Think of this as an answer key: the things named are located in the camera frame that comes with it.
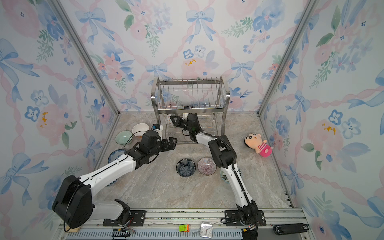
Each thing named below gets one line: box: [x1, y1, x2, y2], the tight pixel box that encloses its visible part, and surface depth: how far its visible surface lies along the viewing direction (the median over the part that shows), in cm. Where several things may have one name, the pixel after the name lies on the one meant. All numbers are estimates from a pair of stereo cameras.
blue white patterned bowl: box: [108, 149, 126, 164], surface depth 94 cm
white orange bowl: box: [132, 123, 150, 138], surface depth 108 cm
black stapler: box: [272, 223, 310, 236], surface depth 70 cm
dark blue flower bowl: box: [176, 158, 196, 178], surface depth 90 cm
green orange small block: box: [178, 224, 190, 232], surface depth 71 cm
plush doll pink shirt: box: [244, 133, 274, 158], surface depth 96 cm
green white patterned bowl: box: [165, 113, 174, 127], surface depth 102 cm
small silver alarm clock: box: [200, 222, 213, 239], surface depth 71 cm
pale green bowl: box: [115, 130, 134, 145], surface depth 102 cm
